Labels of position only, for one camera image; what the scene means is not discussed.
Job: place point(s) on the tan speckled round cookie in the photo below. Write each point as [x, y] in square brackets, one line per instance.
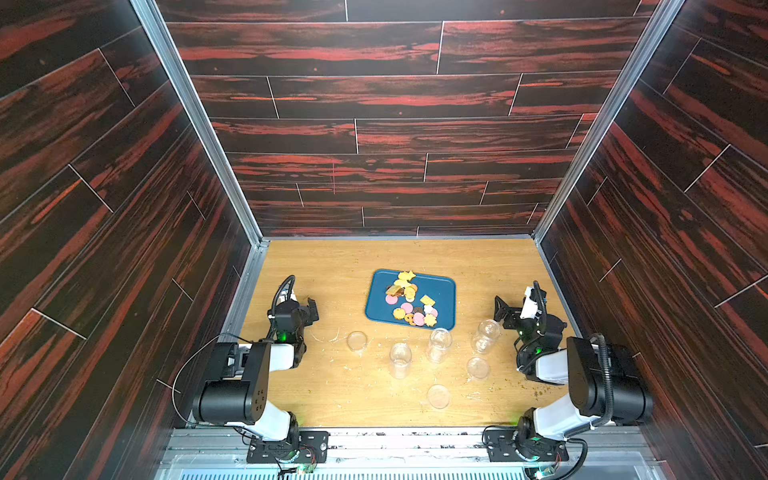
[410, 293]

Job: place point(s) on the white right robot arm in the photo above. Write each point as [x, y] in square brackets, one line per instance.
[604, 386]

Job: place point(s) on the clear jar with pink cookie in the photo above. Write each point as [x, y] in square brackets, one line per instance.
[486, 336]

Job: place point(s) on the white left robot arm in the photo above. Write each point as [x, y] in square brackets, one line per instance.
[234, 392]

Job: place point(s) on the aluminium frame post left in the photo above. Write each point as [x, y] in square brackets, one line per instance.
[161, 40]

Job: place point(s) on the aluminium frame post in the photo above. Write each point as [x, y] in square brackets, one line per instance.
[648, 42]
[161, 40]

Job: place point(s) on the teal plastic tray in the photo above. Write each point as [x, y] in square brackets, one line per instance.
[441, 289]

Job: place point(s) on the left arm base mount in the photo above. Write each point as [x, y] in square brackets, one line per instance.
[288, 447]

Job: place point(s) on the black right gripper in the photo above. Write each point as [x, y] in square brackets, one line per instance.
[513, 313]

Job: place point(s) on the aluminium frame post right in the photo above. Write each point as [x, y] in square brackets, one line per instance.
[648, 42]

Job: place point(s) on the clear jar with mixed cookies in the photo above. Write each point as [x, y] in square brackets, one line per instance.
[400, 356]

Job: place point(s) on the clear jar with yellow cookies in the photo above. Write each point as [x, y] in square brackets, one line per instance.
[439, 344]

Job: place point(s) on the yellow square cracker cookie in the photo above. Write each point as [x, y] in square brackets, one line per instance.
[427, 300]

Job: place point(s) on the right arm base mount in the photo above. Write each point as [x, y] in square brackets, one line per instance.
[528, 447]

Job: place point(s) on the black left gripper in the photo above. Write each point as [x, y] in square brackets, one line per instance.
[303, 313]

